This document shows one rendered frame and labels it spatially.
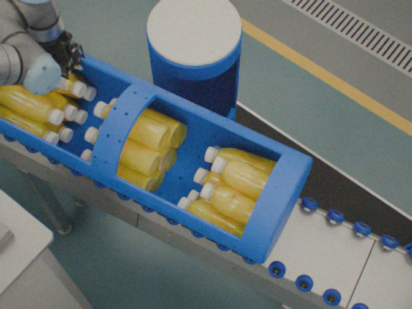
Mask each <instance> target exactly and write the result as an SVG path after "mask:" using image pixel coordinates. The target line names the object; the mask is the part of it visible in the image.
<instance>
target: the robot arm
mask: <svg viewBox="0 0 412 309"><path fill-rule="evenodd" d="M72 38H73V36H72V34H71V33H69V32H67V31H65V29H64V24H63V20H62V18H61V15H60V12H59V9H58V5H57V3H56V0H0V86H9V85H23V86H24V88H25V89H26V90H28V91H29V92H30V93H32V94H34V95H43V94H46V93H48V92H49V91H51V90H52V89H55V90H59V89H60V88H61V89H64V90H67V89H68V86H67V85H66V84H65V83H64V82H63V81H62V80H61V79H60V78H61V77H62V78H65V79H67V80H69V77H68V76H70V74H71V70H72V69H78V70H82V69H83V68H82V67H81V66H80V63H81V62H82V58H84V59H85V54H84V52H83V48H82V45H81V44H79V43H77V42H74V41H73V40H71V39H72ZM76 47H77V48H76ZM79 48H80V49H81V51H82V54H81V53H80V52H79Z"/></svg>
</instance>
